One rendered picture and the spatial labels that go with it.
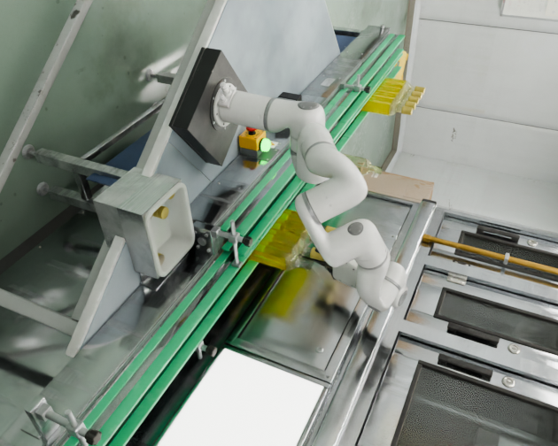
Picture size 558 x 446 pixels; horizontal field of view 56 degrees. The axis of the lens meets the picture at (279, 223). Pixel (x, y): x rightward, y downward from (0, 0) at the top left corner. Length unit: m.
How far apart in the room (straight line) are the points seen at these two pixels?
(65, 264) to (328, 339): 0.98
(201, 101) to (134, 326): 0.62
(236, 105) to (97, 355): 0.75
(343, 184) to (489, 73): 6.36
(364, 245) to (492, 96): 6.47
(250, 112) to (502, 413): 1.05
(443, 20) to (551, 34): 1.26
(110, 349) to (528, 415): 1.10
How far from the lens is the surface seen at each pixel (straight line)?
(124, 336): 1.43
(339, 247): 1.23
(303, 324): 1.63
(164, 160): 1.49
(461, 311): 1.79
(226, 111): 1.53
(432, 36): 7.46
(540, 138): 7.82
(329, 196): 1.21
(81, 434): 1.18
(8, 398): 1.71
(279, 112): 1.46
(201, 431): 1.45
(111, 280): 1.44
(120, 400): 1.34
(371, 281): 1.37
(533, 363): 1.70
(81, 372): 1.40
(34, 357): 1.77
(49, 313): 1.57
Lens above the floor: 1.59
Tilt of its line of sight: 21 degrees down
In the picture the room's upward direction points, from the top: 105 degrees clockwise
